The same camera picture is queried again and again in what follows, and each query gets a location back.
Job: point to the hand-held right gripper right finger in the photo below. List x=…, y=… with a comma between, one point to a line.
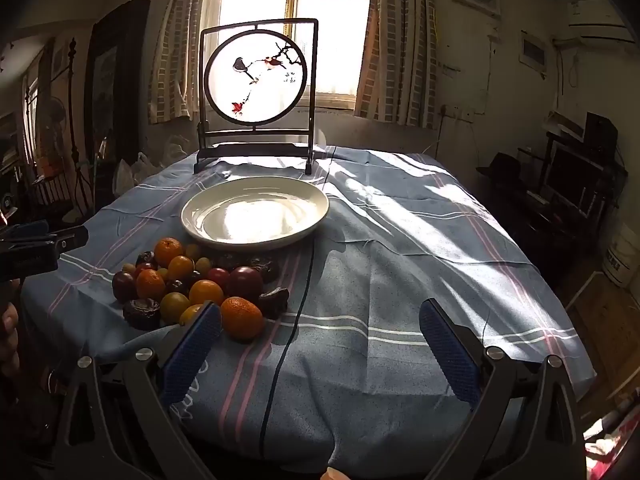
x=450, y=355

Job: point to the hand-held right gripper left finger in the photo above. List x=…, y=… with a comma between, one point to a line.
x=192, y=350

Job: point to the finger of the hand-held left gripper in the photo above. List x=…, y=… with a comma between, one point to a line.
x=70, y=239
x=30, y=231

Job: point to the tan longan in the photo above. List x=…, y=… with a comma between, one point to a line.
x=129, y=268
x=203, y=265
x=192, y=251

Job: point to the dark purple plum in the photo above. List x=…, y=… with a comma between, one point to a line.
x=123, y=286

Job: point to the small dark cherry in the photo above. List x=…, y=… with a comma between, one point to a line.
x=193, y=276

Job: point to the small red plum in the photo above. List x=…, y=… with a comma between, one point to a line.
x=145, y=270

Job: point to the small orange yellow fruit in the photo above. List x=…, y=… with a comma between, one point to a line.
x=162, y=274

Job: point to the orange yellow plum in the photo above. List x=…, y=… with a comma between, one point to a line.
x=180, y=266

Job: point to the large dark red plum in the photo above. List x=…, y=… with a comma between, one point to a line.
x=246, y=282

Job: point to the white ceramic plate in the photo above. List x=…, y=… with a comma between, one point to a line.
x=255, y=220

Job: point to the person's left hand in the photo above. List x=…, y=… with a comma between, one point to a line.
x=7, y=330

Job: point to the white plastic bag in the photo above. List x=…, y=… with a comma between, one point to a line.
x=175, y=152
x=132, y=172

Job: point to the dark coat stand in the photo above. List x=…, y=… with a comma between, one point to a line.
x=73, y=135

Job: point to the blue striped tablecloth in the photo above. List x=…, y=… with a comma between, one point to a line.
x=380, y=270

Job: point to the standing fan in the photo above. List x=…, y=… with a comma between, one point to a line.
x=52, y=115

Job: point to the black media stand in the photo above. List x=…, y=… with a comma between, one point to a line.
x=530, y=210

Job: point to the red patterned cloth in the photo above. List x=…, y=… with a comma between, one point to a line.
x=612, y=435

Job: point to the black hat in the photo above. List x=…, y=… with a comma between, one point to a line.
x=502, y=165

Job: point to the white bucket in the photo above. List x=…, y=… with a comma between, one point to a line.
x=622, y=255

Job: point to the bird painting table screen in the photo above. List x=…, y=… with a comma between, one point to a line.
x=250, y=150

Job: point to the checked curtain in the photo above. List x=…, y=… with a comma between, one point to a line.
x=172, y=60
x=400, y=60

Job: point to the television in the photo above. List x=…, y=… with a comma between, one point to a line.
x=575, y=180

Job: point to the beige papers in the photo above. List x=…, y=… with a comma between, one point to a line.
x=565, y=122

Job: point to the black speaker box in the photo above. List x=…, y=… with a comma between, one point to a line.
x=600, y=132

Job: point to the bright window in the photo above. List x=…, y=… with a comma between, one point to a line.
x=340, y=35

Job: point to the white air conditioner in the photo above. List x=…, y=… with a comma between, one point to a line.
x=595, y=20

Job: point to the wall socket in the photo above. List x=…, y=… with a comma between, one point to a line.
x=450, y=110

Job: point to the small wall vent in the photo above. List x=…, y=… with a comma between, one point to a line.
x=532, y=50

